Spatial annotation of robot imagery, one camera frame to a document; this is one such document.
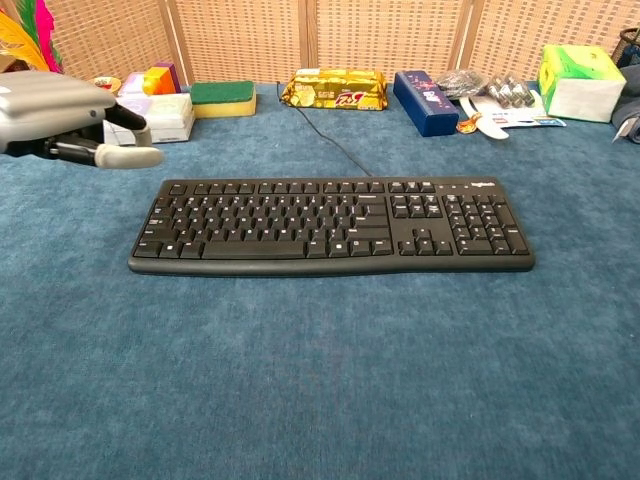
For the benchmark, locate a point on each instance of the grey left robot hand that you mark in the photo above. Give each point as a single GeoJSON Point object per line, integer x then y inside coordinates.
{"type": "Point", "coordinates": [50, 100]}

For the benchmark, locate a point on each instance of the round red yellow tin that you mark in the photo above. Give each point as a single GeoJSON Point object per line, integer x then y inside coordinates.
{"type": "Point", "coordinates": [106, 83]}

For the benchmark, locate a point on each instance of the colourful feather shuttlecock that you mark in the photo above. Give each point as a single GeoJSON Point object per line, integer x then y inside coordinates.
{"type": "Point", "coordinates": [30, 35]}

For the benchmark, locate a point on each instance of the pink tissue pack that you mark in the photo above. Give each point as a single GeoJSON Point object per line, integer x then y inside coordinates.
{"type": "Point", "coordinates": [132, 84]}

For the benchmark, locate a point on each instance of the orange yellow toy block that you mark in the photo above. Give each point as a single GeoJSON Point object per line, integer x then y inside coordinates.
{"type": "Point", "coordinates": [159, 81]}

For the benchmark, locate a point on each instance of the white pocket tissue multipack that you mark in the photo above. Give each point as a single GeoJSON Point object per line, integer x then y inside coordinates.
{"type": "Point", "coordinates": [170, 115]}

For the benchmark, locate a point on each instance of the purple toy block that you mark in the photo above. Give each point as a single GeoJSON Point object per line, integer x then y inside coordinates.
{"type": "Point", "coordinates": [172, 72]}

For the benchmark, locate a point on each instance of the green and yellow sponge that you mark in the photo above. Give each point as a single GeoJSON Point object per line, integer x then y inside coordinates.
{"type": "Point", "coordinates": [222, 97]}

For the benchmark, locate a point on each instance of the wicker folding screen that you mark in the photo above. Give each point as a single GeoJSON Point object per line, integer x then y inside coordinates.
{"type": "Point", "coordinates": [240, 35]}

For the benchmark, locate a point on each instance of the black Logitech keyboard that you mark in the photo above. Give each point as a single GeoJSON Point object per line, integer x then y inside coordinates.
{"type": "Point", "coordinates": [280, 230]}

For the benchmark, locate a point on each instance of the gold snack package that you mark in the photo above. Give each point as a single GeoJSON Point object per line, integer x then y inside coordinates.
{"type": "Point", "coordinates": [335, 90]}

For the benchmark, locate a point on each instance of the dark blue long box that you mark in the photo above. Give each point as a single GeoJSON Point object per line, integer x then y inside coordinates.
{"type": "Point", "coordinates": [425, 102]}

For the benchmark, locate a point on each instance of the blue carpet table cover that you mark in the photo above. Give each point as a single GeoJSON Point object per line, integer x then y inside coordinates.
{"type": "Point", "coordinates": [320, 375]}

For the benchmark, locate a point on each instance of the black plastic parts bag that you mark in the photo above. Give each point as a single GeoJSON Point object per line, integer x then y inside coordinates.
{"type": "Point", "coordinates": [457, 82]}

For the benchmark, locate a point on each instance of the small orange patterned toy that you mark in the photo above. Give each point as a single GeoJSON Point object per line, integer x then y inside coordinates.
{"type": "Point", "coordinates": [468, 125]}

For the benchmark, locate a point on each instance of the white foam glider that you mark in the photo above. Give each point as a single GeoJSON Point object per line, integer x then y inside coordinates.
{"type": "Point", "coordinates": [487, 122]}

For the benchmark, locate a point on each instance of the clear bag of batteries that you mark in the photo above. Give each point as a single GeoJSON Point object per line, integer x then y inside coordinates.
{"type": "Point", "coordinates": [510, 91]}

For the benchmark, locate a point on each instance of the blue white paper leaflet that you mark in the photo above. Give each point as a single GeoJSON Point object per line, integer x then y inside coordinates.
{"type": "Point", "coordinates": [535, 119]}

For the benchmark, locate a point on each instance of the green white tissue box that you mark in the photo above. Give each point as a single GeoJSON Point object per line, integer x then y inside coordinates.
{"type": "Point", "coordinates": [580, 85]}

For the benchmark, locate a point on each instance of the dark grey folded cloth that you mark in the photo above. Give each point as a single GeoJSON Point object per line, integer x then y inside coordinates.
{"type": "Point", "coordinates": [631, 115]}

